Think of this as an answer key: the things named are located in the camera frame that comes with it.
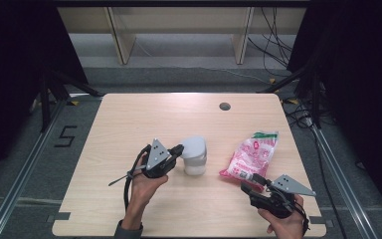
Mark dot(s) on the black curtain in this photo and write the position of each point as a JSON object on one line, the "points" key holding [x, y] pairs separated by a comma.
{"points": [[10, 66], [364, 83]]}

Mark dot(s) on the grey table bracket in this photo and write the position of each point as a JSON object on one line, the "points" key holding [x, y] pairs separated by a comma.
{"points": [[320, 221], [59, 217]]}

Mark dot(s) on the black zip tie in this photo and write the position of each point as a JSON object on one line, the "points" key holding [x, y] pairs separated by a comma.
{"points": [[119, 179]]}

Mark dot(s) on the person's left hand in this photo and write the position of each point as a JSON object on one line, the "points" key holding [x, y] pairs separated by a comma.
{"points": [[144, 191]]}

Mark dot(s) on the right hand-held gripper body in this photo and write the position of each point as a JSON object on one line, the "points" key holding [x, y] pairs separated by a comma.
{"points": [[291, 186]]}

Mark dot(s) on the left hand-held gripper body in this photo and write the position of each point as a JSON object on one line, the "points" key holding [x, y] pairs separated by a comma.
{"points": [[157, 156]]}

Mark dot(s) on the pink and white plastic bag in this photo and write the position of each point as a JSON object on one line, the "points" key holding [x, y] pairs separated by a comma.
{"points": [[253, 156]]}

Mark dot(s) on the clear container with grey lid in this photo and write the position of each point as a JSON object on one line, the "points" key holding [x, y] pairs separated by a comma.
{"points": [[195, 154]]}

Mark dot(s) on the person's right hand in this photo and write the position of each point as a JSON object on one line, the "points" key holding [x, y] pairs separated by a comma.
{"points": [[286, 229]]}

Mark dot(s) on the black metal stand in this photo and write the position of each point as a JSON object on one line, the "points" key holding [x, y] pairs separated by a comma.
{"points": [[51, 89], [311, 86]]}

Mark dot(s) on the metal floor rail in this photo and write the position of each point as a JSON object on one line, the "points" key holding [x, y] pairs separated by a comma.
{"points": [[341, 179], [20, 179]]}

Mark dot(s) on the yellow tape piece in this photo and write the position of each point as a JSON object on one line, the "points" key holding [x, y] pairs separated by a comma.
{"points": [[75, 103], [292, 101], [272, 80]]}

